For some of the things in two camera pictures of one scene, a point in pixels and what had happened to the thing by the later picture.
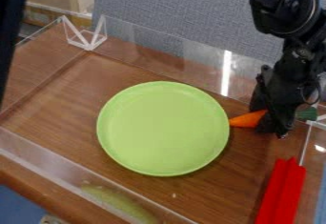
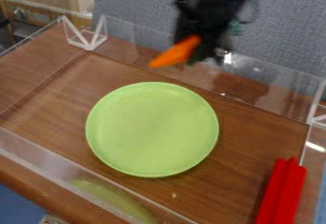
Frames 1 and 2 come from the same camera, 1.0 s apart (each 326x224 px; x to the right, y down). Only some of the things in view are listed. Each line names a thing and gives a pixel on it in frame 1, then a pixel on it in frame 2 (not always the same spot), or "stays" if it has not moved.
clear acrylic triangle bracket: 86,39 stays
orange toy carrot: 252,119 -> 177,52
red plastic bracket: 282,202 stays
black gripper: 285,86 -> 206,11
